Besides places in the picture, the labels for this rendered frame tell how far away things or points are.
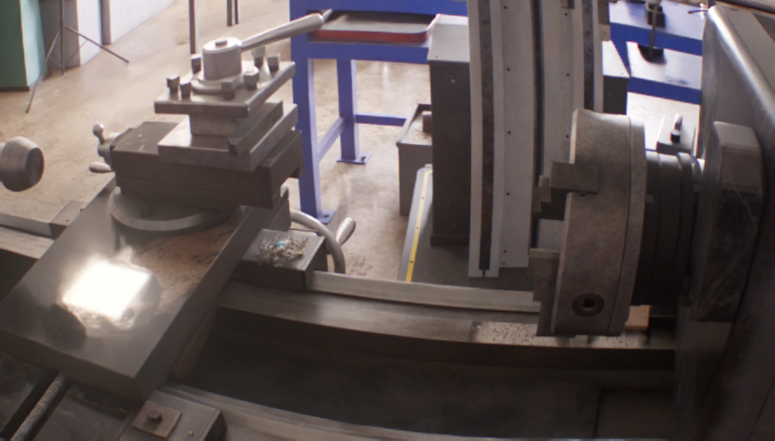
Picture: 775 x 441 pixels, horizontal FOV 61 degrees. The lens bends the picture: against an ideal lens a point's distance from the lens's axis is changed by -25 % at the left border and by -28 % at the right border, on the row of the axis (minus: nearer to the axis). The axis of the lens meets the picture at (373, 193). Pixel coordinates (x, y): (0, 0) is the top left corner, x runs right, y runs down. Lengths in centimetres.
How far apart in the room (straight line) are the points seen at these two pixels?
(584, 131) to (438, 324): 45
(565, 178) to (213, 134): 58
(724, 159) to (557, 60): 138
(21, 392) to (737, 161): 94
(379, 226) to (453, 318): 188
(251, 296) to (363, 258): 165
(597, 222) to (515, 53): 123
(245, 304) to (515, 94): 100
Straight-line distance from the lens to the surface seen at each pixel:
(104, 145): 138
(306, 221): 155
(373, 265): 286
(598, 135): 84
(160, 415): 98
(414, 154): 301
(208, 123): 121
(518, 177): 212
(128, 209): 131
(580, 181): 80
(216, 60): 118
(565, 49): 199
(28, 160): 119
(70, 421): 102
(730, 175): 65
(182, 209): 128
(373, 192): 328
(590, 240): 80
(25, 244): 154
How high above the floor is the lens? 155
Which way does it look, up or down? 28 degrees down
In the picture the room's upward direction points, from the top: 2 degrees counter-clockwise
